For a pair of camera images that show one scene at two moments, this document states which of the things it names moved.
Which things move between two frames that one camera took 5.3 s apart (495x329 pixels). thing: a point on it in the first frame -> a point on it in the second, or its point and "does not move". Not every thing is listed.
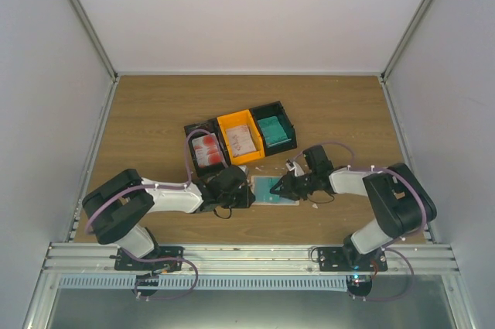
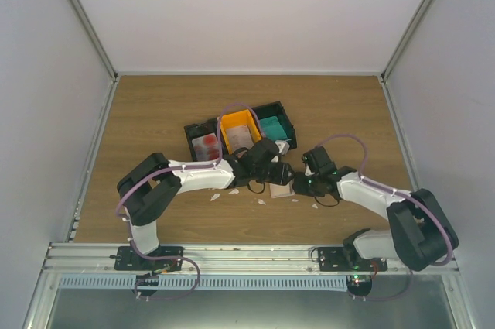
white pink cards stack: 240,140 does not move
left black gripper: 245,201 -> 281,178
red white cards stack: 206,151 does not move
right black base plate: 346,258 does not move
